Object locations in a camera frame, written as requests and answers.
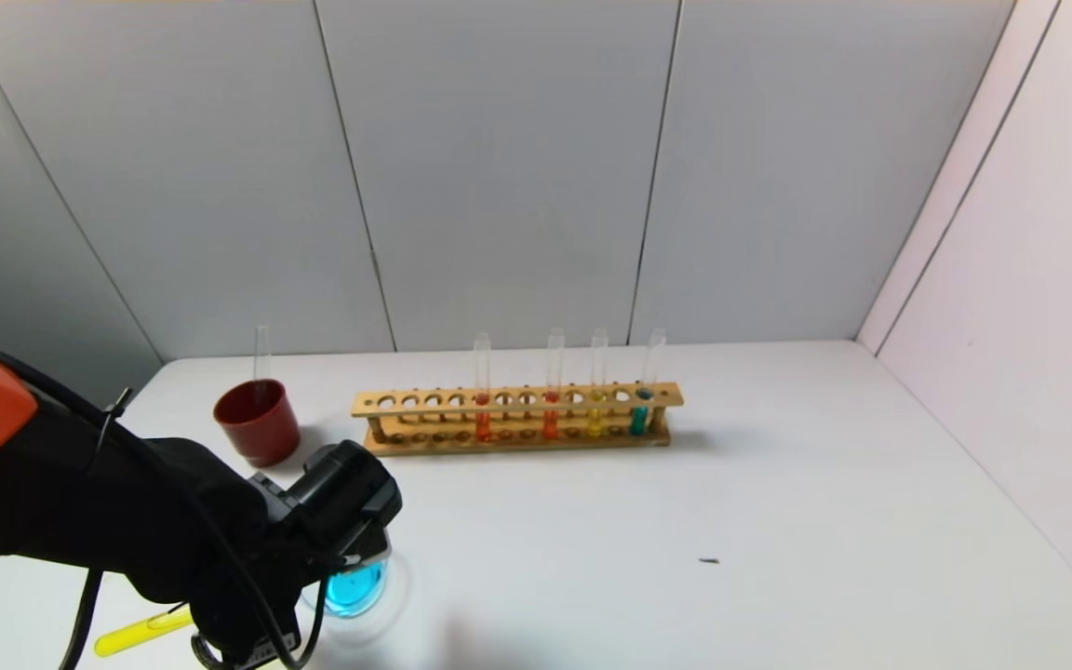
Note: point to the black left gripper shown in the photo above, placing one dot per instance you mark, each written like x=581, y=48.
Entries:
x=268, y=644

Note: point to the yellow pigment glass test tube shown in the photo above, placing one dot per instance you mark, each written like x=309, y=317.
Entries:
x=136, y=635
x=595, y=423

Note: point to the blue pigment glass test tube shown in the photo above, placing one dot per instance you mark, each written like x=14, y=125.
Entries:
x=262, y=363

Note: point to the orange pigment glass test tube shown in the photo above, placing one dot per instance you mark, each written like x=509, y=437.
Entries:
x=550, y=423
x=483, y=428

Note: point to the wooden test tube rack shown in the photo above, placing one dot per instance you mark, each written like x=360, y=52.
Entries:
x=517, y=445

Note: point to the teal pigment glass test tube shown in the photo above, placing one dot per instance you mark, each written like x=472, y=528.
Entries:
x=638, y=421

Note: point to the clear glass dish with spout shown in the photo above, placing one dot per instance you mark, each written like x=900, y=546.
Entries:
x=359, y=591

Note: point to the dark red plastic cup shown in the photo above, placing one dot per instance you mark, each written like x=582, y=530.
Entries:
x=261, y=437

